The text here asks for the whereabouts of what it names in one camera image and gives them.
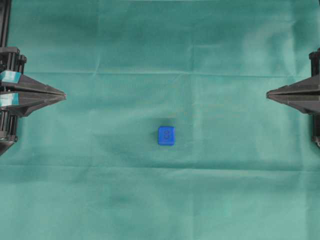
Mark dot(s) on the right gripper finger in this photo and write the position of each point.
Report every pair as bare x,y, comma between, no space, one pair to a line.
307,86
305,104

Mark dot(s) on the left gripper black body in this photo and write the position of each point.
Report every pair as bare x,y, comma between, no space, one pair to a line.
12,65

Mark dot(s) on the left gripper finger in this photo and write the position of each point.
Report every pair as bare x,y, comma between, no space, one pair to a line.
22,104
18,82

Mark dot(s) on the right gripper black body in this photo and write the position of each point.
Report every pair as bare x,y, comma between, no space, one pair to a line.
315,70

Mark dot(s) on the blue block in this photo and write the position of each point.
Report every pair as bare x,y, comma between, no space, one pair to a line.
166,135

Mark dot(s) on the green table cloth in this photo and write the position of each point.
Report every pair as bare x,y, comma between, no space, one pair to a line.
243,167

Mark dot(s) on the black frame rail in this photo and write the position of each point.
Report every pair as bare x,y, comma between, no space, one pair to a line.
5,10

